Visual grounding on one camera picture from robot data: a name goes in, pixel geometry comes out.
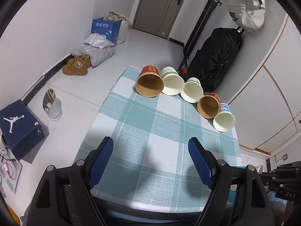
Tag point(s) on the brown boot near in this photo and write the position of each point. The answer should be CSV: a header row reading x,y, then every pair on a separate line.
x,y
75,69

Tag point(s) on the black backpack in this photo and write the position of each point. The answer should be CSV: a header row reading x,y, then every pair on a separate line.
x,y
211,63

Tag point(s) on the teal checked tablecloth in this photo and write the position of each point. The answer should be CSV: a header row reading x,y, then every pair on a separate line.
x,y
150,167

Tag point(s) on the white green paper cup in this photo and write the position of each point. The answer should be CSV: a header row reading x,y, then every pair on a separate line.
x,y
173,83
192,90

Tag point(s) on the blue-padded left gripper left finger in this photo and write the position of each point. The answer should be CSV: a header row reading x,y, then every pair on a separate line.
x,y
49,205

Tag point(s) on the grey plastic parcel bags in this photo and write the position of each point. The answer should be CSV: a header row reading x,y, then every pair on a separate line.
x,y
97,47

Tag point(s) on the black coat stand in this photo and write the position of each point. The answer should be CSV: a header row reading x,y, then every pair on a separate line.
x,y
197,30

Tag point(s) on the brown boot far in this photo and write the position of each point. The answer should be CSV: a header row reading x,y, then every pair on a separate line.
x,y
82,58

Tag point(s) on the large red kraft paper cup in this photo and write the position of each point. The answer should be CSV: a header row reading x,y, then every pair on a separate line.
x,y
149,82

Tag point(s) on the grey door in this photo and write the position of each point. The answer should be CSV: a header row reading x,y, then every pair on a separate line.
x,y
156,17

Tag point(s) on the brown boot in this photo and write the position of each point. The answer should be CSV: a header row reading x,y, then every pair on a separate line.
x,y
82,58
75,69

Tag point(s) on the navy Jordan shoe box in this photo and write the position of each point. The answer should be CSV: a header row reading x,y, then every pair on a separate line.
x,y
21,130

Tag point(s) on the blue cardboard box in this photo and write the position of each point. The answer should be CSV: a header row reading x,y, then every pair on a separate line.
x,y
109,29

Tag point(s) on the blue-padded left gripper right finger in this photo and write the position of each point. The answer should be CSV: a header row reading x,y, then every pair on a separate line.
x,y
251,206

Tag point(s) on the small red kraft paper cup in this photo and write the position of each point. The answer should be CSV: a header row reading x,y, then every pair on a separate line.
x,y
208,105

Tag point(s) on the beige fabric bag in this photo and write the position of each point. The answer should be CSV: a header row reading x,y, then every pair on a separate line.
x,y
125,23

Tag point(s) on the white green paper cup left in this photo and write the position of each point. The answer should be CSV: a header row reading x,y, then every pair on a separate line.
x,y
173,83

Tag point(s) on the blue cartoon paper cup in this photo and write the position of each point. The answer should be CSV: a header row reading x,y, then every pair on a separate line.
x,y
231,196

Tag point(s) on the blue white paper cup far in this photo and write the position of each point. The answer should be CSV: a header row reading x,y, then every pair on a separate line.
x,y
224,121

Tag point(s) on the wall power socket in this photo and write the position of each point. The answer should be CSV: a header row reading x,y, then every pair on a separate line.
x,y
283,158

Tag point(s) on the white green paper cup right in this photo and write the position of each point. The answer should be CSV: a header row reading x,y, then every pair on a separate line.
x,y
192,90

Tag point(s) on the white sling bag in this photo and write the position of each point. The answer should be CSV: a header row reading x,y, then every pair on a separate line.
x,y
247,14

